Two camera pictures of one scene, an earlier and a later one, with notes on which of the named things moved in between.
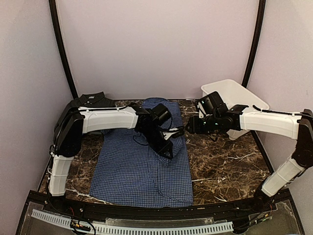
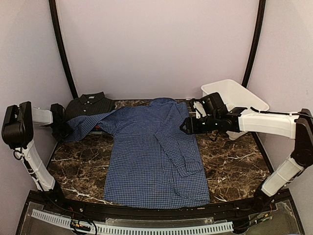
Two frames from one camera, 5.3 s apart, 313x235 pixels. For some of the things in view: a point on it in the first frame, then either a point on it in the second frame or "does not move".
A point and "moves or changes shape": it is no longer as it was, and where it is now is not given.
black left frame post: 73,87 does not move
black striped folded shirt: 94,100 does not move
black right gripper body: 210,126 does not move
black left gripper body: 155,143 → 61,131
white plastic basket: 232,94 does not move
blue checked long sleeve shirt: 128,173 moves or changes shape
